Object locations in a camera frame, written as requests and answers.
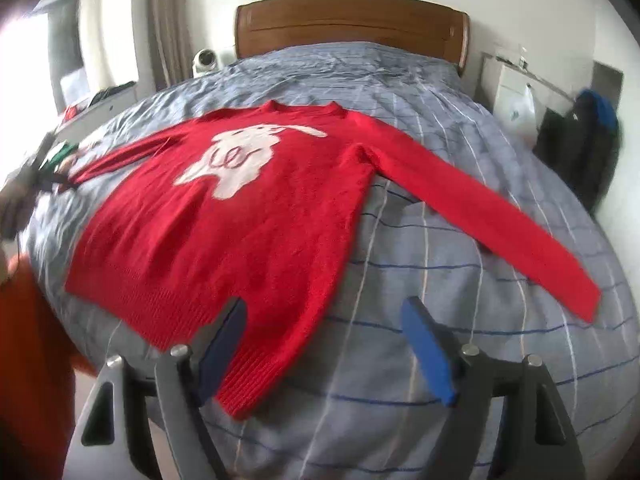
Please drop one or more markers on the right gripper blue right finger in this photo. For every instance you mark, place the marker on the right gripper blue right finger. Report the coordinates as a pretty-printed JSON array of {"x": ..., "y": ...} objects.
[{"x": 536, "y": 439}]

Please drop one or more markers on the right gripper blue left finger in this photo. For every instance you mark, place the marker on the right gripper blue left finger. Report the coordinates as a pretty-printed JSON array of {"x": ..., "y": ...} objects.
[{"x": 112, "y": 438}]

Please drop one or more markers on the red knit sweater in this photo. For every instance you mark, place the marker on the red knit sweater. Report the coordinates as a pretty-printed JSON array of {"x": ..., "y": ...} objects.
[{"x": 263, "y": 204}]

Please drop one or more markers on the green and pink clothes pile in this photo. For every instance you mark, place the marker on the green and pink clothes pile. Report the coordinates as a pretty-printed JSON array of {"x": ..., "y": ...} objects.
[{"x": 63, "y": 160}]

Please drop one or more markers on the white window drawer bench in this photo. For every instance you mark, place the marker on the white window drawer bench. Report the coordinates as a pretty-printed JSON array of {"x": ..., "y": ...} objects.
[{"x": 97, "y": 115}]

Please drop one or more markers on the blue plaid bed cover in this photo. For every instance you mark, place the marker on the blue plaid bed cover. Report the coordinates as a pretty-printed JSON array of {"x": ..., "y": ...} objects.
[{"x": 356, "y": 406}]

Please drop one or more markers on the beige curtain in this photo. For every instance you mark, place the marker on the beige curtain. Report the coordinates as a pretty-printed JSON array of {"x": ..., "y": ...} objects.
[{"x": 171, "y": 52}]

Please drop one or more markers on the small white fan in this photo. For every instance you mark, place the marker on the small white fan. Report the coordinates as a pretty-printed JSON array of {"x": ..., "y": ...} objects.
[{"x": 204, "y": 62}]

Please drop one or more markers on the black and blue jacket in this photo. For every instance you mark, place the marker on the black and blue jacket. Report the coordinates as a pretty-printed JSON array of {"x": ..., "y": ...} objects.
[{"x": 582, "y": 146}]

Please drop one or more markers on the white plastic bag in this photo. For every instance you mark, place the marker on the white plastic bag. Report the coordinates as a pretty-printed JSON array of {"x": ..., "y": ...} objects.
[{"x": 521, "y": 117}]

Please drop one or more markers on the white bedside cabinet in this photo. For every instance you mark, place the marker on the white bedside cabinet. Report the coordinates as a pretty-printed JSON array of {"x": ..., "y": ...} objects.
[{"x": 499, "y": 82}]

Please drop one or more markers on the brown wooden headboard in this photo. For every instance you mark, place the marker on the brown wooden headboard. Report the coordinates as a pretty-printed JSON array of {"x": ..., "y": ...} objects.
[{"x": 415, "y": 26}]

